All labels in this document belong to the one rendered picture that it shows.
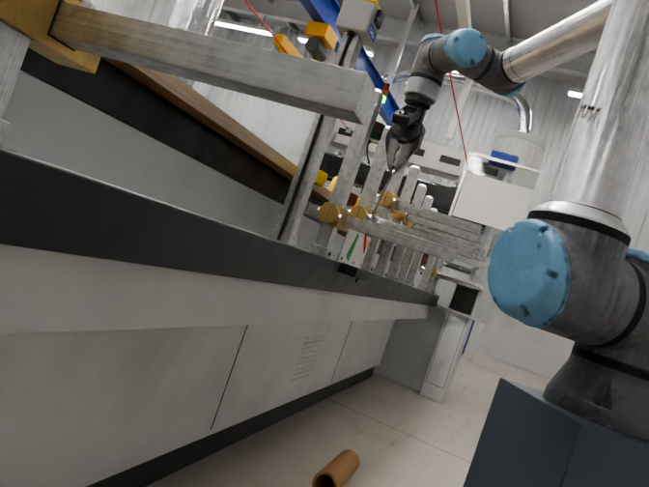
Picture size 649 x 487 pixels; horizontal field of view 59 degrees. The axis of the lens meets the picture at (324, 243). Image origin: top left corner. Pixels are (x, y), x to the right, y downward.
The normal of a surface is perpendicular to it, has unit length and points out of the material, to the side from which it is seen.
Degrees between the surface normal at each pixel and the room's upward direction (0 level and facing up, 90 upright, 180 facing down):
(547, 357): 90
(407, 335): 90
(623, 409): 70
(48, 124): 90
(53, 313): 90
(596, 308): 104
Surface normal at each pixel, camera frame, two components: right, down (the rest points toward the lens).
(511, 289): -0.90, -0.23
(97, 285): 0.90, 0.31
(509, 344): -0.33, -0.14
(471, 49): 0.27, 0.08
